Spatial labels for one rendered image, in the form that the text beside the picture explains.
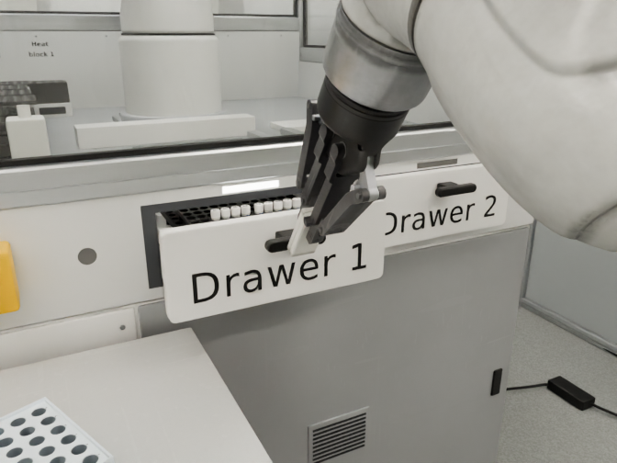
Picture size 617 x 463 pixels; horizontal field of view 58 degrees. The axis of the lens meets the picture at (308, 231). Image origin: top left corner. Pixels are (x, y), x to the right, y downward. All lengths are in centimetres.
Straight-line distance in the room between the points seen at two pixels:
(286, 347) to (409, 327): 23
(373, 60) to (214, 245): 31
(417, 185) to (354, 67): 47
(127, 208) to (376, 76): 40
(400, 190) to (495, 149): 58
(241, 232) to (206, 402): 19
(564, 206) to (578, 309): 220
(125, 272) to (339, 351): 38
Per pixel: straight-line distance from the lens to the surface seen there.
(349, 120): 45
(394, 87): 42
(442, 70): 31
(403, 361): 102
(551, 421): 197
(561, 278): 247
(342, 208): 51
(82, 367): 72
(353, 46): 41
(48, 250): 72
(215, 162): 73
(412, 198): 87
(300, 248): 61
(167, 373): 68
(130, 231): 73
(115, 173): 70
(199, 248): 63
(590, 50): 25
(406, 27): 35
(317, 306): 87
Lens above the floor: 113
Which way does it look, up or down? 20 degrees down
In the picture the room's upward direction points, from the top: straight up
